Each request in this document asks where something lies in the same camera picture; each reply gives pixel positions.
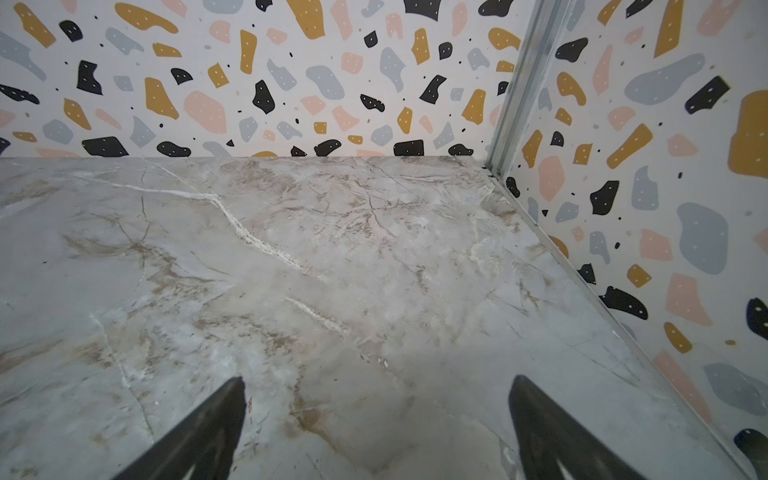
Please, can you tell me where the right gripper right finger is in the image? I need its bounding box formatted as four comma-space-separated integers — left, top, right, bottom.
508, 375, 643, 479

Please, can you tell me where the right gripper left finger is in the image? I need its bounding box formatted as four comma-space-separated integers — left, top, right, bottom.
116, 377, 246, 479

